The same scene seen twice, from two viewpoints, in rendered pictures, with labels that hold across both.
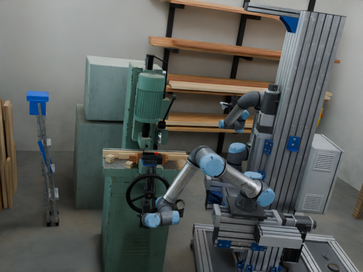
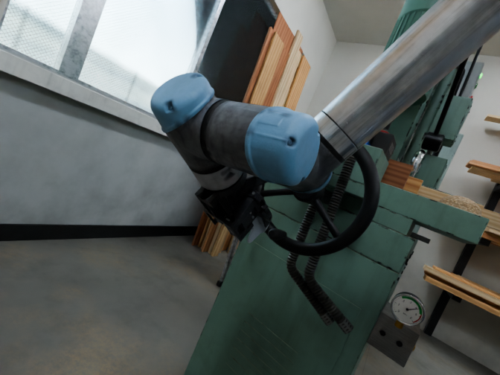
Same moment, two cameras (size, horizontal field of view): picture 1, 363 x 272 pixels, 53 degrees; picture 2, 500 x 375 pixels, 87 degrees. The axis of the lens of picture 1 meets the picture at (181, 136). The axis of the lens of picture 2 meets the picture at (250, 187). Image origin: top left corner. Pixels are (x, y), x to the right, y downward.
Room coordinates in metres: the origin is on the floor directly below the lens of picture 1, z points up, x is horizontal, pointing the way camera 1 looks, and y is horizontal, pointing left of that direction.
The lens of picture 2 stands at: (1.57, -0.23, 0.81)
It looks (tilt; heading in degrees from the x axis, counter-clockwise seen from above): 4 degrees down; 51
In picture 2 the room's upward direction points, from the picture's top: 23 degrees clockwise
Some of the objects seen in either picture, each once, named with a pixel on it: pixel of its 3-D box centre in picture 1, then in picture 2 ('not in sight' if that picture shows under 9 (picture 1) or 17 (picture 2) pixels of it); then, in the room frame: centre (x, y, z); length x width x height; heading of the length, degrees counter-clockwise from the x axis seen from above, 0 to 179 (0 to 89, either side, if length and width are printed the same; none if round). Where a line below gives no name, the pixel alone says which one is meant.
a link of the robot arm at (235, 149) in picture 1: (236, 152); not in sight; (2.55, -0.43, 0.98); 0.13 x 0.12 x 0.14; 110
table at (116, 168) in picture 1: (147, 169); (351, 185); (2.27, 0.20, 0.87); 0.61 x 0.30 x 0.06; 107
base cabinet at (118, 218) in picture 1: (133, 215); (303, 317); (2.48, 0.29, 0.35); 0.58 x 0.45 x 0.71; 17
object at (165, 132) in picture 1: (161, 135); (425, 173); (2.59, 0.15, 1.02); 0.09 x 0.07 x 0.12; 107
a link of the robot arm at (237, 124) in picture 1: (237, 125); not in sight; (2.84, -0.45, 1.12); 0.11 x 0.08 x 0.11; 110
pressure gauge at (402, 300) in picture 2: (180, 204); (405, 311); (2.24, -0.06, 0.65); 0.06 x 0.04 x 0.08; 107
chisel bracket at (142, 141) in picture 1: (144, 141); not in sight; (2.39, 0.25, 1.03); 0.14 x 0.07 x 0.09; 17
